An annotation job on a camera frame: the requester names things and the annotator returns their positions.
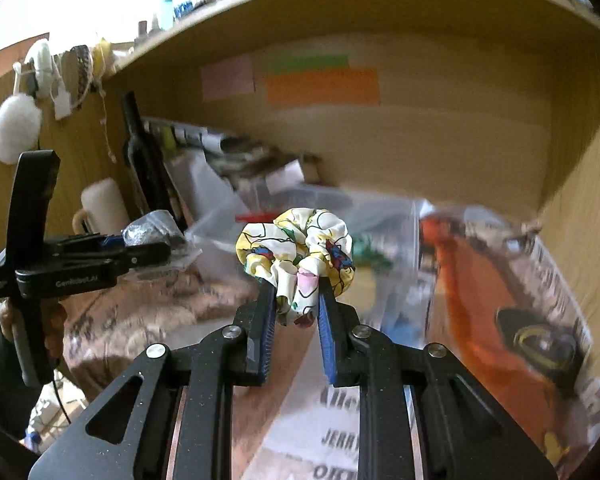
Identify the clear plastic zip bag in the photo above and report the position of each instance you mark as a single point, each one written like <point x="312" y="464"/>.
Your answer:
<point x="380" y="225"/>

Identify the wooden shelf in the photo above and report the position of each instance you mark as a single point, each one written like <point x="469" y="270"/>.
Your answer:
<point x="380" y="5"/>

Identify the orange car printed newspaper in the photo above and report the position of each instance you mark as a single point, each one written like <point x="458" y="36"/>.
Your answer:
<point x="485" y="300"/>

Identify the dark glass wine bottle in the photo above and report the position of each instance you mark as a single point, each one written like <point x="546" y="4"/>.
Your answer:
<point x="142" y="160"/>

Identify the brown patterned cloth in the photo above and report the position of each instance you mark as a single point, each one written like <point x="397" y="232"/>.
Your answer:
<point x="145" y="310"/>

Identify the white paper tag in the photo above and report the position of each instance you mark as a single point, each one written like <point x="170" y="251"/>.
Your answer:
<point x="63" y="105"/>

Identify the pink sticky note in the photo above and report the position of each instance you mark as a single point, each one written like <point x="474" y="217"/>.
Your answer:
<point x="228" y="77"/>

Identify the orange sticky note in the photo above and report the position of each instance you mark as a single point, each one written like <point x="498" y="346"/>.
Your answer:
<point x="322" y="86"/>

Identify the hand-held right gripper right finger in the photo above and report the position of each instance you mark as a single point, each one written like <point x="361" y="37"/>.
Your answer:
<point x="326" y="345"/>

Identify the white round hanging ornament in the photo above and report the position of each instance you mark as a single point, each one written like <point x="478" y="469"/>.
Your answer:
<point x="41" y="62"/>

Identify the cream ceramic mug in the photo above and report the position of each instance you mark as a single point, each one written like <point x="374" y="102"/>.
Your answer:
<point x="105" y="205"/>

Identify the pile of papers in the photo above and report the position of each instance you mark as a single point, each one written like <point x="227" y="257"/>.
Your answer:
<point x="230" y="152"/>

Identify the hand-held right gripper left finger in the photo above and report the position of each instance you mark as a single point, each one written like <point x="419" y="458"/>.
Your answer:
<point x="266" y="345"/>

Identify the white fluffy pompom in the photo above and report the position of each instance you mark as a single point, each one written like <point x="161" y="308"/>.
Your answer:
<point x="15" y="127"/>

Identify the green sticky note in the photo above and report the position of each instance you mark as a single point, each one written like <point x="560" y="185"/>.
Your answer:
<point x="305" y="62"/>

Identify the crumpled clear plastic wrap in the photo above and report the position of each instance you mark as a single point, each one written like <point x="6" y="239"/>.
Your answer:
<point x="147" y="227"/>

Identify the floral print fabric scrunchie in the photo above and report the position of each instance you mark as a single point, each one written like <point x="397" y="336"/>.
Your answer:
<point x="300" y="255"/>

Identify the person's left hand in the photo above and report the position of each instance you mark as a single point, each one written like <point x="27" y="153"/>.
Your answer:
<point x="56" y="327"/>

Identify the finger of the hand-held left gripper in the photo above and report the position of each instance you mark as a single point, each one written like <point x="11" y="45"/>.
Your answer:
<point x="147" y="255"/>
<point x="87" y="243"/>

